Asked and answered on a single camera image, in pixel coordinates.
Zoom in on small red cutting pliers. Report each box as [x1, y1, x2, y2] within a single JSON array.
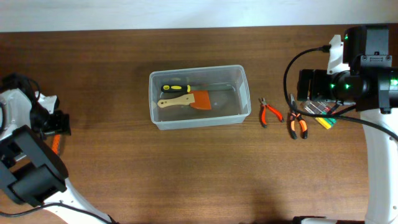
[[258, 97, 285, 129]]

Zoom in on orange-black needle-nose pliers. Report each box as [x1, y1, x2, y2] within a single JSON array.
[[288, 108, 308, 139]]

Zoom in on right black cable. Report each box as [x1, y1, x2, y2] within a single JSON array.
[[282, 45, 398, 141]]

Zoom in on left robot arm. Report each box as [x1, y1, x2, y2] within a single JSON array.
[[1, 73, 115, 223]]

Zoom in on screwdriver set clear case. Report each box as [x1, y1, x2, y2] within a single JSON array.
[[302, 100, 341, 130]]

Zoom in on metal file yellow-black handle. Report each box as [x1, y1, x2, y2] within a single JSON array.
[[160, 84, 234, 93]]

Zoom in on orange scraper wooden handle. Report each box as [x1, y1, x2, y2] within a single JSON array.
[[157, 90, 212, 110]]

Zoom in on orange bit holder strip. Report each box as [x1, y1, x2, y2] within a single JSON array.
[[52, 134, 61, 156]]

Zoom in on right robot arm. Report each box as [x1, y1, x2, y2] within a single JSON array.
[[297, 25, 397, 223]]

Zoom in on clear plastic container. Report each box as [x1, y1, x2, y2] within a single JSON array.
[[149, 65, 251, 130]]

